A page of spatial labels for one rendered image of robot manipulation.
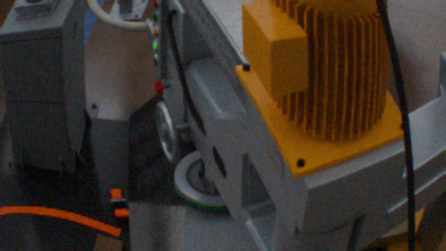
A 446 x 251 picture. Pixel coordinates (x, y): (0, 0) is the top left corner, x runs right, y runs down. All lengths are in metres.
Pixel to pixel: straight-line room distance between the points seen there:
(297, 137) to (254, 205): 0.51
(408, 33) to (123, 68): 1.60
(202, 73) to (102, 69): 2.22
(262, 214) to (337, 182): 0.55
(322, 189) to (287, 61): 0.24
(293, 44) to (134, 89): 2.87
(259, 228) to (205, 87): 0.35
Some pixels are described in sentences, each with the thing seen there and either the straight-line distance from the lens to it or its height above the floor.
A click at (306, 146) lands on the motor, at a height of 1.70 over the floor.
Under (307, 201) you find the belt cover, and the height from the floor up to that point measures 1.64.
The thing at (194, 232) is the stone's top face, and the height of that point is 0.80.
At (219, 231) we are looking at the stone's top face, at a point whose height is 0.80.
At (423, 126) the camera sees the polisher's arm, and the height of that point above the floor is 1.45.
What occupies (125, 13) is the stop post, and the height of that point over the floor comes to 0.01.
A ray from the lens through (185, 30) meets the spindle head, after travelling 2.29.
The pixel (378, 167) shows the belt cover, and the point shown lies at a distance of 1.71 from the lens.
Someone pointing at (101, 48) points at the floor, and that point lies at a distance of 4.64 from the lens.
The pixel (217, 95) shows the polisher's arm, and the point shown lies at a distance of 2.25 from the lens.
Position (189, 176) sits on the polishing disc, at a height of 0.86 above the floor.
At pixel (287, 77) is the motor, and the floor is 1.86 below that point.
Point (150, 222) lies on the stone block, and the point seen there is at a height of 0.69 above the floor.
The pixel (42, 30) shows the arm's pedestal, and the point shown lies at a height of 0.84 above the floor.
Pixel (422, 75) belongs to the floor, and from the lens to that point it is 4.61.
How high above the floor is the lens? 2.88
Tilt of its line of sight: 44 degrees down
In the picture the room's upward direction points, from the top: straight up
